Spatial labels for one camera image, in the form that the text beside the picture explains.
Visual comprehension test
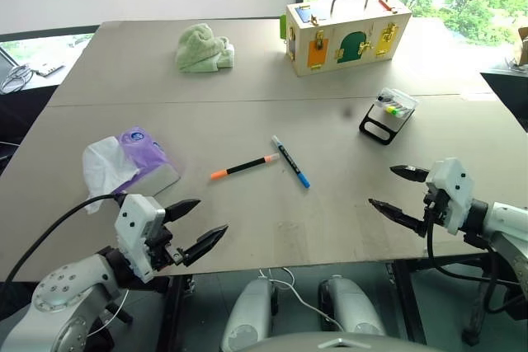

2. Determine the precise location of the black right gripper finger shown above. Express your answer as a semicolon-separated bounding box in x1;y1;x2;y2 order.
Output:
368;198;428;239
389;164;431;184

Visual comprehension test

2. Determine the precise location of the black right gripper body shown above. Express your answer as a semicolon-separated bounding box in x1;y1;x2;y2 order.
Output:
417;185;452;238

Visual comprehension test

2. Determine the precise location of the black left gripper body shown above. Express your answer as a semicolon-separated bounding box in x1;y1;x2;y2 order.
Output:
142;223;186;274

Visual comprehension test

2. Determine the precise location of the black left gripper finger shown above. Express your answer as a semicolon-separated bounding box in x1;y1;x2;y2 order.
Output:
181;224;229;268
163;199;202;226

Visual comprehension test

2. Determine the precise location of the orange black marker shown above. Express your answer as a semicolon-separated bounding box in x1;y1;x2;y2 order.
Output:
210;153;281;181

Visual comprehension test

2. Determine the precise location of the blue and white pen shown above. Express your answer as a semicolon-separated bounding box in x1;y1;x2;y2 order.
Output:
271;134;311;190

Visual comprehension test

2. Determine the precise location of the purple tissue pack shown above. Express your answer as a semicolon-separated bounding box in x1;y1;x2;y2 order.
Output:
111;124;183;197

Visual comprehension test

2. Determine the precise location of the silver left robot leg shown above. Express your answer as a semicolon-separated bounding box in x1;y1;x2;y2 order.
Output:
220;277;276;352

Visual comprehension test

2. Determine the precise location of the silver robot leg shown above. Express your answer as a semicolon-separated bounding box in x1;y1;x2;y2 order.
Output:
220;277;276;352
317;275;388;337

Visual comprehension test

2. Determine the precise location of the white tissue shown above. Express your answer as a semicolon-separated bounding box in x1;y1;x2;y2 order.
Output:
81;135;140;215

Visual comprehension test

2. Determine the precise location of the silver right robot leg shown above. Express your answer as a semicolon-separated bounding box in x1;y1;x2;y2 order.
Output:
317;275;388;337

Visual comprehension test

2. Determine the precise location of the black side table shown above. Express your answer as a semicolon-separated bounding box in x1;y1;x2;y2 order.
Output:
479;64;528;135

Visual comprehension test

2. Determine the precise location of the grey robot torso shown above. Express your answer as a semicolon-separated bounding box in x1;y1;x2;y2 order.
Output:
246;329;451;352

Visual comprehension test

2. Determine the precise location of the light green towel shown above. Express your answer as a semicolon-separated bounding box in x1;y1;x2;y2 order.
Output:
176;22;236;74

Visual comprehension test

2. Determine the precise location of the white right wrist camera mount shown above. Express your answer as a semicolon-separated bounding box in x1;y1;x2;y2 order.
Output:
424;157;475;236

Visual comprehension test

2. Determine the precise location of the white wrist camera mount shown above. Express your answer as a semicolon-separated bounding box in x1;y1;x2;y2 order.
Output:
114;193;167;284
424;157;475;236

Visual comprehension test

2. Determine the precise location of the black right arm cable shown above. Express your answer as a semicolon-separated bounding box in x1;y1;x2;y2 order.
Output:
424;209;528;317

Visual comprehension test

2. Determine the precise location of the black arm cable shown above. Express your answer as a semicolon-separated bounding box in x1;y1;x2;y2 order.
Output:
0;193;125;287
424;209;528;317

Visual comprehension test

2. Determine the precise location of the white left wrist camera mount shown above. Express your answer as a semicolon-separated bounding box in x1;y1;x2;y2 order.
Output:
114;193;167;284

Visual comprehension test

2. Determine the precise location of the black table frame leg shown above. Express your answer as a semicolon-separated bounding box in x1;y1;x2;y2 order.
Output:
384;252;496;347
161;275;196;352

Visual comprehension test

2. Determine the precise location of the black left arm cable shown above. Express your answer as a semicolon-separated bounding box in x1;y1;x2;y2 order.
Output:
0;193;125;287

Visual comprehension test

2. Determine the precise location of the thin white cable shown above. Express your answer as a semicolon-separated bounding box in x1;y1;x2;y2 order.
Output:
257;267;344;331

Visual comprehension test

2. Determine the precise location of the wooden lock box with handle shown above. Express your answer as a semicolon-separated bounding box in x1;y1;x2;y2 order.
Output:
279;0;413;77

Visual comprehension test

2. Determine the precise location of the grey cable bundle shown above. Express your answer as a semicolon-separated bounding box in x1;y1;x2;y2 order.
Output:
0;63;35;96

